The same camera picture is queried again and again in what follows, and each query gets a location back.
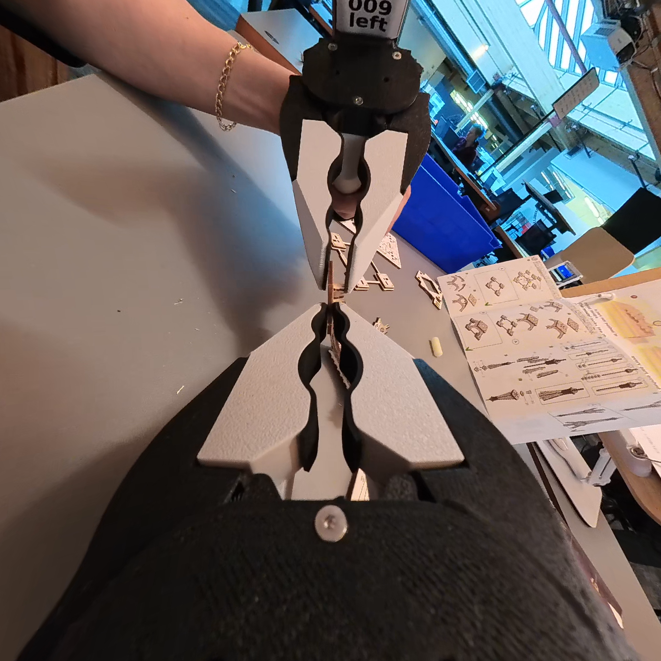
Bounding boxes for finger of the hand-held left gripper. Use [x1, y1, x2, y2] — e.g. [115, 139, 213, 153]
[293, 118, 345, 288]
[344, 129, 407, 293]

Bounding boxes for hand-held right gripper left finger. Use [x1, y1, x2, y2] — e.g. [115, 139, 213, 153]
[197, 303, 332, 479]

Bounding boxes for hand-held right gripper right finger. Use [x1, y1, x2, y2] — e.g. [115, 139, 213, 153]
[333, 303, 465, 481]

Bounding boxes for small wooden model part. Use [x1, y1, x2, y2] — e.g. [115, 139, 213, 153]
[325, 260, 346, 339]

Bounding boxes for person's left forearm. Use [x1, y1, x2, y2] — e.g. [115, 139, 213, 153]
[0, 0, 249, 130]

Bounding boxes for white side desk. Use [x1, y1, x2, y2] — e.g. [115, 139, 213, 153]
[237, 9, 324, 76]

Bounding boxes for long wooden office desk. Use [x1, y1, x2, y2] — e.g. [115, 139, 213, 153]
[431, 121, 510, 244]

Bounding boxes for standing desk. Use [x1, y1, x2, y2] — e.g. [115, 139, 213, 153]
[524, 178, 577, 236]

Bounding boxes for grey desk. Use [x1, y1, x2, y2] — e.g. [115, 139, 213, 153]
[0, 70, 661, 661]

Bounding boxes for person's left hand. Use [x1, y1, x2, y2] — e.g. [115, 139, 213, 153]
[235, 48, 413, 221]

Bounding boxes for triangular wooden lattice piece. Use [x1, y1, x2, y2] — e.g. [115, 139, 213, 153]
[374, 232, 403, 270]

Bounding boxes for blue plastic bin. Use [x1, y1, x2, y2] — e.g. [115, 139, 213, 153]
[391, 152, 503, 275]

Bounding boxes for wooden lattice strip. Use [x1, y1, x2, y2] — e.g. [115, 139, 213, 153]
[328, 336, 357, 389]

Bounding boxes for wooden linked square pieces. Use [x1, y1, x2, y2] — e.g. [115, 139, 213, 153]
[330, 232, 396, 293]

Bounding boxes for printed instruction sheet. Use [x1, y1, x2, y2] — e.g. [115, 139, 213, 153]
[436, 254, 661, 444]

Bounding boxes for black office chair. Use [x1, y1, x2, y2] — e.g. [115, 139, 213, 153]
[496, 188, 533, 223]
[516, 219, 559, 254]

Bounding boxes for small blue screen device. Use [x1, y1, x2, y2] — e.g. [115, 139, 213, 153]
[547, 260, 585, 284]

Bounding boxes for hanging sign board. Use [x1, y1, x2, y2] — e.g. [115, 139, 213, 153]
[553, 67, 601, 121]

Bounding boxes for tan chair back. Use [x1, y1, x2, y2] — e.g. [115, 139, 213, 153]
[560, 227, 636, 280]

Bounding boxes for yellow illustrated leaflet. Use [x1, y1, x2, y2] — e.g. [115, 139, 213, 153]
[578, 289, 661, 384]

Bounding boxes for black monitor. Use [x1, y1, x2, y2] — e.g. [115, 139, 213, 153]
[601, 187, 661, 255]

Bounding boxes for wooden board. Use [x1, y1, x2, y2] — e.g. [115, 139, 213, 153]
[560, 267, 661, 301]

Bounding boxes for wooden diamond frame piece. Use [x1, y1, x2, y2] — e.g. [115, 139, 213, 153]
[415, 270, 445, 310]

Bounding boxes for gold chain bracelet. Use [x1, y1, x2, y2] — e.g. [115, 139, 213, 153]
[214, 41, 255, 132]

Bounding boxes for white wall unit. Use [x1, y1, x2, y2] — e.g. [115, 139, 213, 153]
[580, 18, 644, 73]

